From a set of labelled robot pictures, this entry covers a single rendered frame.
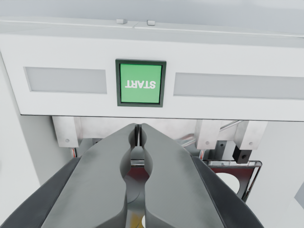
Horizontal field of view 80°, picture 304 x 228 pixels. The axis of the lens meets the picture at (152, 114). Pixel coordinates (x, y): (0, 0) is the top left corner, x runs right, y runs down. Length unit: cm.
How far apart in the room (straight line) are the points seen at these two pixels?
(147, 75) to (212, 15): 104
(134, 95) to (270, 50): 16
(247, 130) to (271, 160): 23
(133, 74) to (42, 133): 18
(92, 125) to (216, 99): 22
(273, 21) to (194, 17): 47
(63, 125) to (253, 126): 32
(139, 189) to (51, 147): 19
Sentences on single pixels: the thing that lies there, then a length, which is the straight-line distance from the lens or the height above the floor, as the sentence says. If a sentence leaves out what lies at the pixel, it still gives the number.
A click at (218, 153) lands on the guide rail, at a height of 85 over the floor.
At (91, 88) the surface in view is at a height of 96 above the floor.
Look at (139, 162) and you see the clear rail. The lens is 36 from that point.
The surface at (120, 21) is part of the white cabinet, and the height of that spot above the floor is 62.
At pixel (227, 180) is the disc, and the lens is 44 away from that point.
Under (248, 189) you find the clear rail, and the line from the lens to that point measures 48.
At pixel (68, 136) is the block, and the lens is 34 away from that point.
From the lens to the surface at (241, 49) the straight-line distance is 24.
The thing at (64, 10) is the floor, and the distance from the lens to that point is 125.
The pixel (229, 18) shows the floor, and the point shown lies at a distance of 127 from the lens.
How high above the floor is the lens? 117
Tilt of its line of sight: 62 degrees down
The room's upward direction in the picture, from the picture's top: 175 degrees clockwise
